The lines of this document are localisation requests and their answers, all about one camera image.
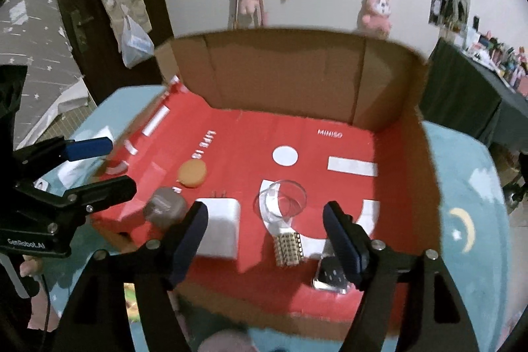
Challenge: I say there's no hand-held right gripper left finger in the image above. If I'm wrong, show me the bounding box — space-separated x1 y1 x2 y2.
51 201 209 352

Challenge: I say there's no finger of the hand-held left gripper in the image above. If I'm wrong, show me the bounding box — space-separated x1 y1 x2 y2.
12 135 113 171
14 176 138 229

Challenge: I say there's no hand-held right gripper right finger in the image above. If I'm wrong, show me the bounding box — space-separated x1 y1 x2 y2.
322 201 481 352

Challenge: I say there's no black square perfume bottle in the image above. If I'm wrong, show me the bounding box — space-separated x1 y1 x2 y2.
312 245 351 294

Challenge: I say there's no white charger plug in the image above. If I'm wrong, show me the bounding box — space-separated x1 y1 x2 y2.
194 191 241 261

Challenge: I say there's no grey-brown earbud case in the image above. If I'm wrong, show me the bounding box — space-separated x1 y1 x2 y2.
143 187 187 230

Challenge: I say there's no silver magnet cylinder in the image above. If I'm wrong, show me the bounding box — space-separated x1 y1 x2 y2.
273 230 306 267

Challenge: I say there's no orange soap block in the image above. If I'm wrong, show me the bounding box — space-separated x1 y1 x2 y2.
177 159 207 188

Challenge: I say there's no clear glass cup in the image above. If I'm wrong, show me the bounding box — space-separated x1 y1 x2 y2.
253 179 308 233

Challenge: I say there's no red cardboard box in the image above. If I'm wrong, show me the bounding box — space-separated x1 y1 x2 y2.
88 26 452 338

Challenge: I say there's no person's left hand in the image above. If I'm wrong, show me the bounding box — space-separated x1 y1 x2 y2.
18 258 49 287

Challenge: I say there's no white plastic bag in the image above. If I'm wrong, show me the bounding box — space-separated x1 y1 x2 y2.
121 15 155 69

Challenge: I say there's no dark covered table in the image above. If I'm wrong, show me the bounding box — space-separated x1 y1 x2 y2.
418 36 528 148

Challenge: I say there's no row of cosmetic bottles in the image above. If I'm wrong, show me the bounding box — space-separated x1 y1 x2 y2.
458 16 528 97

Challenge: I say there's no door handle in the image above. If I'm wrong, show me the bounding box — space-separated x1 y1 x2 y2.
70 10 93 56

